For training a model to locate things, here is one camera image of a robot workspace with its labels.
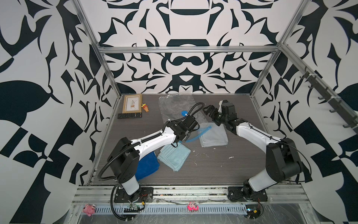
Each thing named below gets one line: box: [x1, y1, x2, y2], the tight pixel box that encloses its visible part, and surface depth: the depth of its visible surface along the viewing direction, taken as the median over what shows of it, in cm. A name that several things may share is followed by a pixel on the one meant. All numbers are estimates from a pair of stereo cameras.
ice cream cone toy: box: [141, 103, 150, 113], surface depth 110 cm
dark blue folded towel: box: [135, 151, 160, 181], surface depth 83 cm
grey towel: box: [198, 122, 229, 148], surface depth 94 cm
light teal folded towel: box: [157, 141, 192, 172], surface depth 87 cm
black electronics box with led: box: [245, 203, 262, 220], surface depth 73 cm
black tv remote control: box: [117, 112, 143, 119], surface depth 107 cm
